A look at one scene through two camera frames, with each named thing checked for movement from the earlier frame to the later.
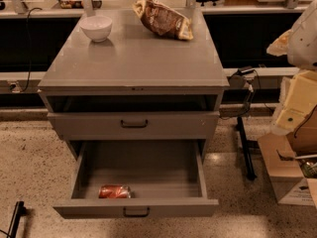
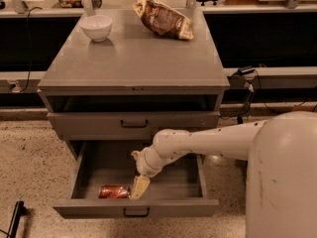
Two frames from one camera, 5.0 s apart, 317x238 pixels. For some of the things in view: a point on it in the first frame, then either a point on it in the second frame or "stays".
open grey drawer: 166,178 stays
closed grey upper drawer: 137,125 stays
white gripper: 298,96 to 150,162
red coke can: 116,191 stays
